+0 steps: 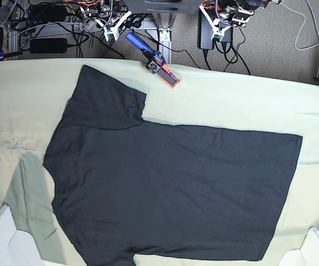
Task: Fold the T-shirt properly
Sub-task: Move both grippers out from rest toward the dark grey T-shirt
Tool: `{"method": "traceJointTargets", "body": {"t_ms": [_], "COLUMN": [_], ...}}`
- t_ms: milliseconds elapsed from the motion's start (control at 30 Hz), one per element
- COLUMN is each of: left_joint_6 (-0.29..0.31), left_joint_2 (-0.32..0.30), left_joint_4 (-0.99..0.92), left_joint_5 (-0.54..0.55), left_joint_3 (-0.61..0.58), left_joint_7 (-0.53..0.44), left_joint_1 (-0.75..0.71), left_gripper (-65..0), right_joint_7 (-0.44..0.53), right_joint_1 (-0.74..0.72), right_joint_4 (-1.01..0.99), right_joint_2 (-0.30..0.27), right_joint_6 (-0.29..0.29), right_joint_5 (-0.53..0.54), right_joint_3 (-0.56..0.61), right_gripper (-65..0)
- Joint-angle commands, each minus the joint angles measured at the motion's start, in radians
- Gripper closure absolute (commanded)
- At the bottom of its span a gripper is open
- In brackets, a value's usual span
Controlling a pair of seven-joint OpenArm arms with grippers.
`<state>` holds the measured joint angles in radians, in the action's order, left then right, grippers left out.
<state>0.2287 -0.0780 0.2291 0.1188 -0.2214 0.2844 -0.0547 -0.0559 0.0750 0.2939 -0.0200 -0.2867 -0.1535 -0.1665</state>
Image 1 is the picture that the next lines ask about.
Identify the dark navy T-shirt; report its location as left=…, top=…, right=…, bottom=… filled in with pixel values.
left=43, top=65, right=302, bottom=265

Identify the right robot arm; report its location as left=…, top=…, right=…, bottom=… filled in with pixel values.
left=76, top=0, right=133, bottom=42

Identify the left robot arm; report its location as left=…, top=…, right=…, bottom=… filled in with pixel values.
left=199, top=0, right=283, bottom=41

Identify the blue orange bar clamp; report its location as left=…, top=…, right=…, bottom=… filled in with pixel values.
left=126, top=32, right=181, bottom=88

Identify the black power brick pair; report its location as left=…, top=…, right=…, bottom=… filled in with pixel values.
left=197, top=11, right=233, bottom=50

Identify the light green table cloth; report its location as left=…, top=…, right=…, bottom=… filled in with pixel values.
left=0, top=59, right=319, bottom=265

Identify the black power adapter left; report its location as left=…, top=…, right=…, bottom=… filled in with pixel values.
left=29, top=38, right=68, bottom=54

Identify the white bin left corner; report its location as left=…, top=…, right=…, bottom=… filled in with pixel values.
left=0, top=205, right=44, bottom=266

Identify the white bin corner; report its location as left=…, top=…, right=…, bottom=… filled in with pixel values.
left=0, top=205, right=44, bottom=266
left=278, top=228, right=319, bottom=266

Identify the white bin right corner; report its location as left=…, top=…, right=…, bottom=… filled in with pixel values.
left=278, top=228, right=319, bottom=266

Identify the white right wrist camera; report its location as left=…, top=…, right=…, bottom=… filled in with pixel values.
left=104, top=27, right=120, bottom=42

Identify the white cable on floor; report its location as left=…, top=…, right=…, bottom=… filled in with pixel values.
left=278, top=0, right=319, bottom=80

